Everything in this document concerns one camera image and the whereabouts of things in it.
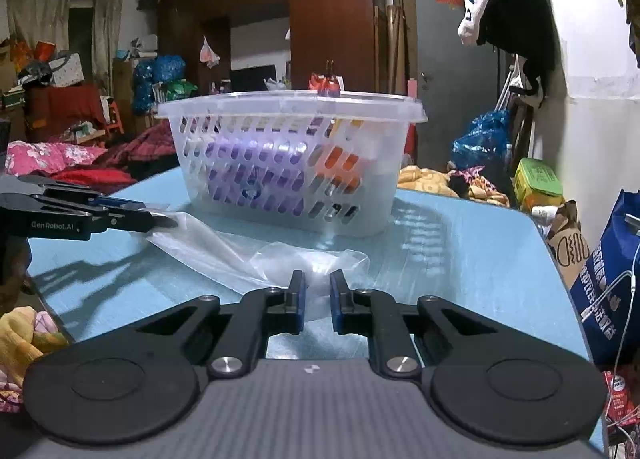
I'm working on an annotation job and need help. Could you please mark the clear plastic bag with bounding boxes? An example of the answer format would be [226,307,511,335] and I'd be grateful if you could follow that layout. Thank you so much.
[143,211,370,321]

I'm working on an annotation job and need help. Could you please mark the purple packaged box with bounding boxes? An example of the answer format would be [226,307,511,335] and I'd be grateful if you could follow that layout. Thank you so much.
[205,138,310,217]

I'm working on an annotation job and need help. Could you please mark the orange box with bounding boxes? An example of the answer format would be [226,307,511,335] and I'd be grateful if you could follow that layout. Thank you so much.
[314,146,371,194]

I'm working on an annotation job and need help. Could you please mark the pink floral quilt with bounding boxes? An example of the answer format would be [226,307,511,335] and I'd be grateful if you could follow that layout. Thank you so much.
[4,140,106,176]

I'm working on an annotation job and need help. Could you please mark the red plaid garment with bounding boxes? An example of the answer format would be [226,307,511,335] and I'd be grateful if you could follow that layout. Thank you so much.
[96,120,178,180]

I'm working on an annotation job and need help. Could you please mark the yellow patterned blanket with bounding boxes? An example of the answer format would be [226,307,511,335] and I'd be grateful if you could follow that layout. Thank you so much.
[397,165,511,208]

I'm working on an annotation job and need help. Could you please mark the clear plastic basket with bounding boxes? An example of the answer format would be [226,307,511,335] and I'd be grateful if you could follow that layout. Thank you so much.
[157,90,427,238]

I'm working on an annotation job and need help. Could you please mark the beige curtains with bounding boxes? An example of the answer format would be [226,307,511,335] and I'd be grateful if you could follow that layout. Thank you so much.
[6,0,123,95]

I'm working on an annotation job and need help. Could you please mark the green yellow box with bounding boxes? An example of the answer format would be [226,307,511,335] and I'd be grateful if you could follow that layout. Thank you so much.
[513,158,565,212]

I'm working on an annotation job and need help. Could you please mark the blue plastic bag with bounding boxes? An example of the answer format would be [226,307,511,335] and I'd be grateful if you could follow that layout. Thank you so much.
[451,110,510,170]

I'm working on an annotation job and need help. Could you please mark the brown paper bag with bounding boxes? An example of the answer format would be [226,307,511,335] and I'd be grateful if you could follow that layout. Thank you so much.
[547,200,590,290]

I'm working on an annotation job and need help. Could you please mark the orange white hanging bag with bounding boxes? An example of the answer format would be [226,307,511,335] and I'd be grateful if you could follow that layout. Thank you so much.
[308,73,343,97]

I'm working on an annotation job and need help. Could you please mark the blue shopping bag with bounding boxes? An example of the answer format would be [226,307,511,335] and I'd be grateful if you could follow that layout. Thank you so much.
[570,191,639,371]

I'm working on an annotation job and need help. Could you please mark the grey metal door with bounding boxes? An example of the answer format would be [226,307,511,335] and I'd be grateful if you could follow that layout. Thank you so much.
[416,0,499,171]

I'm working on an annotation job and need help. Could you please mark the dark red wooden wardrobe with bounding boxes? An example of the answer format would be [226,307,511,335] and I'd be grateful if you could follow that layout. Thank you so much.
[157,0,386,92]

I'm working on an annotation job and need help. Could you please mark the white black hanging jacket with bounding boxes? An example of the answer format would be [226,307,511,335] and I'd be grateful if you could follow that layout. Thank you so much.
[458,0,556,107]

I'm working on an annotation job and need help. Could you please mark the white earphone cable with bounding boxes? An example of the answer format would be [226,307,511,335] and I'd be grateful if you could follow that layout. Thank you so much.
[579,238,640,440]

